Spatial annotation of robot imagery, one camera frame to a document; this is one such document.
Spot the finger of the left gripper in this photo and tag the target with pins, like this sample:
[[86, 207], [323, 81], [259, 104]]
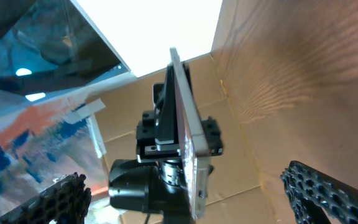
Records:
[[166, 131], [186, 69]]

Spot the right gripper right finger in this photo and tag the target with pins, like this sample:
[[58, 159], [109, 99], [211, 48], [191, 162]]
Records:
[[315, 196]]

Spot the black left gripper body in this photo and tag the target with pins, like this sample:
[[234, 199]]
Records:
[[146, 149]]

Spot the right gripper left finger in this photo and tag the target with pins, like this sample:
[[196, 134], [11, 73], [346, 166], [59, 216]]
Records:
[[66, 201]]

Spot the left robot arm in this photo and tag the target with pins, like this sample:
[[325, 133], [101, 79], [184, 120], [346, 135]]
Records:
[[152, 188]]

